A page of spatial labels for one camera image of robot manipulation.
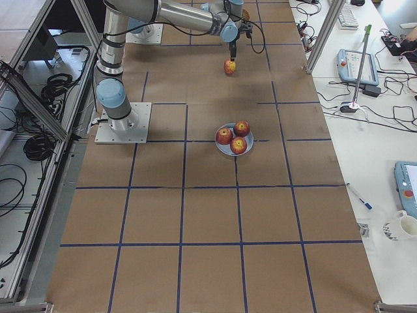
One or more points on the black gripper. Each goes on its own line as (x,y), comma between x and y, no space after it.
(232,47)

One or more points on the yellow-red apple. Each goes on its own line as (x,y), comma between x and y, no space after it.
(229,67)

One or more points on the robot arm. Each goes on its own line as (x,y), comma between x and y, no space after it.
(122,17)
(216,18)

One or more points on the woven wicker basket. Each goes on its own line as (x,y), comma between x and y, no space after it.
(245,15)

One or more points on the plate apple near centre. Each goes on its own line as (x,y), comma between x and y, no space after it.
(241,128)

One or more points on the plate apple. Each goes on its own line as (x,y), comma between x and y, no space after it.
(238,145)
(241,128)
(224,136)

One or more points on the plate apple far side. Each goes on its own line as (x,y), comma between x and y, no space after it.
(224,136)

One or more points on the plate apple front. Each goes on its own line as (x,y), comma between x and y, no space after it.
(238,145)

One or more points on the light blue plate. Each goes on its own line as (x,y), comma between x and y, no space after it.
(226,149)

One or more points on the blue teach pendant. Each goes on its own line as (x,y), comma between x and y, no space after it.
(348,62)

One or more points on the blue white pen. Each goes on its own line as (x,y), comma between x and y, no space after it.
(359,197)

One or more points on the white mug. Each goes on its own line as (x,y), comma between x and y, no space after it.
(401,227)

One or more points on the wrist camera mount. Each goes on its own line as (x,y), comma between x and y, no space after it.
(246,28)

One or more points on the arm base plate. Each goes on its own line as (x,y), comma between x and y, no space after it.
(148,35)
(132,129)

